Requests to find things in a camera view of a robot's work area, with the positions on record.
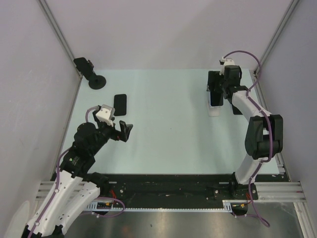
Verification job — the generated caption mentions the black round-base phone stand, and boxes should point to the black round-base phone stand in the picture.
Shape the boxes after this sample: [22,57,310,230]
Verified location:
[83,60,106,90]

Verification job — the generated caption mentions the white slotted cable duct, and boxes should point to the white slotted cable duct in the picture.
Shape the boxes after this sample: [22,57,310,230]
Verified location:
[84,200,248,213]

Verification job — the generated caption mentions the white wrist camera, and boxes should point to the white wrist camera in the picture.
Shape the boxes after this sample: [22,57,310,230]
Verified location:
[96,104,115,127]
[219,58,236,75]

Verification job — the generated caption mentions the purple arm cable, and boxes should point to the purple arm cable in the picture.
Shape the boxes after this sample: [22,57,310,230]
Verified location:
[221,50,275,228]
[26,105,126,238]

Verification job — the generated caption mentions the white phone stand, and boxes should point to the white phone stand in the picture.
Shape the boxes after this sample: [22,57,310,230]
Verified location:
[207,86,220,117]

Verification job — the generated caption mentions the aluminium corner post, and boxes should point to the aluminium corner post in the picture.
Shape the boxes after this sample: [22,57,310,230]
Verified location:
[253,0,301,75]
[36,0,82,79]

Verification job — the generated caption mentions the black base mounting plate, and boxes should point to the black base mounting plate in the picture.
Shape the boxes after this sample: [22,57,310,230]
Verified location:
[51,173,289,210]

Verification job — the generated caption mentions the aluminium corner post left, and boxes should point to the aluminium corner post left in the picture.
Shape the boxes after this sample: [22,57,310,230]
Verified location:
[36,0,82,79]

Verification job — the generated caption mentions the aluminium corner post right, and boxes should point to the aluminium corner post right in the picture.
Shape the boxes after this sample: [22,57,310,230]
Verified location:
[253,0,301,75]

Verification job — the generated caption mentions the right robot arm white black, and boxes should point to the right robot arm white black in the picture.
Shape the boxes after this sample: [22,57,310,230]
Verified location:
[207,65,283,199]

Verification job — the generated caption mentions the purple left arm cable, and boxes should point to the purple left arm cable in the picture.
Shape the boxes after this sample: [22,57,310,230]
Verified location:
[26,105,126,238]

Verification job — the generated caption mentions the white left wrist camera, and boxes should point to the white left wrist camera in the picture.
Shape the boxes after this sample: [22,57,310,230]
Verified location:
[96,104,115,127]

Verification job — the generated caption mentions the aluminium rail right side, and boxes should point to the aluminium rail right side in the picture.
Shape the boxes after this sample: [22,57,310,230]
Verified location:
[249,70,289,180]

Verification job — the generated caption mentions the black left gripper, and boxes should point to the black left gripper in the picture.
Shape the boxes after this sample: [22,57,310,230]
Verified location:
[90,111,133,155]

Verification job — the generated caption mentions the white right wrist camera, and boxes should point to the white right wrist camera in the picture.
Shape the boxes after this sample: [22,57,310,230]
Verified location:
[219,58,236,75]

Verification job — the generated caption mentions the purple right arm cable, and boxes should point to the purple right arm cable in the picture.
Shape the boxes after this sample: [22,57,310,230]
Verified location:
[221,50,275,228]

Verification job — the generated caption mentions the black folding phone stand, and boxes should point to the black folding phone stand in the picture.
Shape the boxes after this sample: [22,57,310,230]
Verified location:
[231,104,242,115]

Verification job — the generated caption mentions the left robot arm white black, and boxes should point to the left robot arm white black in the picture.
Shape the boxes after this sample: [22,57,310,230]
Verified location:
[22,108,133,238]

